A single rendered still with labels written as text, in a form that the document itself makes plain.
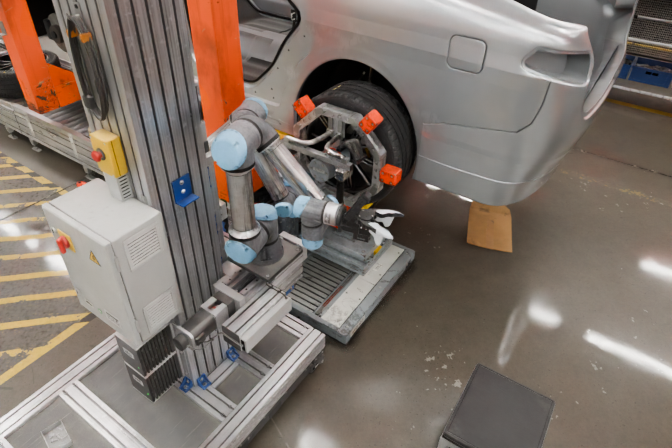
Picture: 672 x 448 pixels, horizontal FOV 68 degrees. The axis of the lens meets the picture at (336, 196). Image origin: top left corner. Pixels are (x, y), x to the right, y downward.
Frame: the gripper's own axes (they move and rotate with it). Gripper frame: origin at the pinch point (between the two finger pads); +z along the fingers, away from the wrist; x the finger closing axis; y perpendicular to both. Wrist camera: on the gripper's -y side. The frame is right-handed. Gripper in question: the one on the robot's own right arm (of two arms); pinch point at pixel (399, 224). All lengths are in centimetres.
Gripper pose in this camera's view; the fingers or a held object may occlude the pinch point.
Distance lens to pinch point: 156.6
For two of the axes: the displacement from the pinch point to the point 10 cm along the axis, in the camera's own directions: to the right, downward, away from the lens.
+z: 9.4, 2.2, -2.7
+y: -0.7, 8.8, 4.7
